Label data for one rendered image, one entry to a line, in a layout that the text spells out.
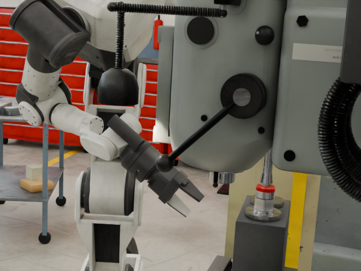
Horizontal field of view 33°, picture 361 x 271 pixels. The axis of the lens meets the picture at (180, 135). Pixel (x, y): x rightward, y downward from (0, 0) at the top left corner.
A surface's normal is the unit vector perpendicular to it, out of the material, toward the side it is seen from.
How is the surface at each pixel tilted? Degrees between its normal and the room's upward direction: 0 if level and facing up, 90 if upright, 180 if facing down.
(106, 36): 129
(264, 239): 90
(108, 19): 102
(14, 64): 90
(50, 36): 77
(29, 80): 121
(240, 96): 90
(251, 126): 90
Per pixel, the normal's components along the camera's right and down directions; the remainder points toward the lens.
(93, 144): -0.59, 0.61
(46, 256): 0.05, -0.98
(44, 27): 0.02, -0.11
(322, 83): -0.29, 0.18
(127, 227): -0.01, 0.22
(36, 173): 0.64, 0.20
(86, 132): -0.18, -0.74
